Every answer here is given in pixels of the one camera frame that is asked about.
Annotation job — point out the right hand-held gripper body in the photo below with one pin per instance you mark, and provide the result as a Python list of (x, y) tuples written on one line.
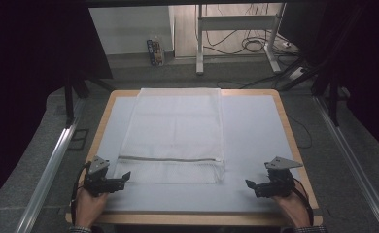
[(276, 186)]

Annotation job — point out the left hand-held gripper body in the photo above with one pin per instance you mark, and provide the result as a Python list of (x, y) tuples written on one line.
[(95, 183)]

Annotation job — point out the aluminium floor rail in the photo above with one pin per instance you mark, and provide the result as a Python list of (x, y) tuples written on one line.
[(352, 161), (46, 174)]

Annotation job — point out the white mesh laundry bag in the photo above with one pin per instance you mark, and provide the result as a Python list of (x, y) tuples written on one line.
[(176, 136)]

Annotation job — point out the white table mat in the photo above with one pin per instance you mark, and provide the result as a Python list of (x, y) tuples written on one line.
[(258, 129)]

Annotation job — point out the person's left hand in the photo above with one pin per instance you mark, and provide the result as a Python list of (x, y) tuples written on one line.
[(87, 208)]

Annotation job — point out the white desk frame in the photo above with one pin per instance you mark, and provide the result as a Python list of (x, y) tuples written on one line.
[(236, 22)]

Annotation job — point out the black rectangular floor frame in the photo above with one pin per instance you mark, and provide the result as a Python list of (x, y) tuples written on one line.
[(78, 139)]

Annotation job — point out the dark curtain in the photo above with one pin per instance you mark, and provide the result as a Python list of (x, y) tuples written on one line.
[(369, 64), (25, 81)]

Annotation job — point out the colourful printed package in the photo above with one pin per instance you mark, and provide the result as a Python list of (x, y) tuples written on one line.
[(155, 51)]

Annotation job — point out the person's right hand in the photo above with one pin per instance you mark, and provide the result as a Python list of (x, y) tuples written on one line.
[(292, 210)]

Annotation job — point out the black metal stand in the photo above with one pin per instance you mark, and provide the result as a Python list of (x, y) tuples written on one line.
[(333, 100), (69, 103)]

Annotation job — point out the white power strip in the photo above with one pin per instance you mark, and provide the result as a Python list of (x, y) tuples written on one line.
[(297, 73)]

